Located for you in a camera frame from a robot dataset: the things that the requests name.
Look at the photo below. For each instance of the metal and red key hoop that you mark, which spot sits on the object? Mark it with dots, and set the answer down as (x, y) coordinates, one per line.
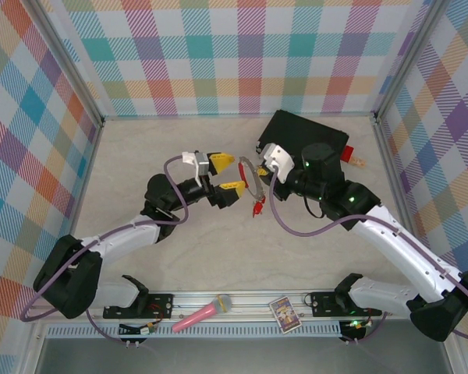
(242, 170)

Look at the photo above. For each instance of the red key tag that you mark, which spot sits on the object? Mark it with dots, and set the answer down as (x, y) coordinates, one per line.
(256, 210)

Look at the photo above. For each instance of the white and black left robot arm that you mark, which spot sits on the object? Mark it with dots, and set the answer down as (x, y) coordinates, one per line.
(117, 294)

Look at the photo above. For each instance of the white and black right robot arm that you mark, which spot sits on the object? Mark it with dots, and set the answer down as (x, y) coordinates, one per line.
(386, 296)

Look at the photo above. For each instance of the red block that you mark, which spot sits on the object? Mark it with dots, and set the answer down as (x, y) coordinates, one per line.
(348, 154)

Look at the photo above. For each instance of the black carrying case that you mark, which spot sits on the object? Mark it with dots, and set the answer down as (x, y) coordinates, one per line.
(308, 128)

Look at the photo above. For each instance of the pink toy microphone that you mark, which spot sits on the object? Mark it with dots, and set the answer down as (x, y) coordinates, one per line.
(197, 313)

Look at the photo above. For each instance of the small picture card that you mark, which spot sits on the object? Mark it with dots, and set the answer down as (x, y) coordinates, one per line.
(285, 315)

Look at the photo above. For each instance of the grey metal shelf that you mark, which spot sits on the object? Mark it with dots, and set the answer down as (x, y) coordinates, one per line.
(238, 356)

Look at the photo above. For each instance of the aluminium back rail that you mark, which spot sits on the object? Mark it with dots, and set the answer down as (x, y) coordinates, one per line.
(238, 116)

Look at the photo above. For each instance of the aluminium side rail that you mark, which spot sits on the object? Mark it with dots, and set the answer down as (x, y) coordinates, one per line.
(398, 195)
(85, 183)

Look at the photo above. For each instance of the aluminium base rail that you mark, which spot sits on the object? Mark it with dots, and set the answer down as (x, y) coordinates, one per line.
(249, 300)

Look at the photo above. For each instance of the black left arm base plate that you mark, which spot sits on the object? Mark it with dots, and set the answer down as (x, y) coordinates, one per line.
(160, 305)

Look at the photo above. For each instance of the aluminium frame post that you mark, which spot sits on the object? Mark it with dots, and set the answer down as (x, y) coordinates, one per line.
(68, 62)
(409, 60)

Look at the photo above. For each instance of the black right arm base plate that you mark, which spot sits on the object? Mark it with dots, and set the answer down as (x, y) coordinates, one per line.
(323, 304)

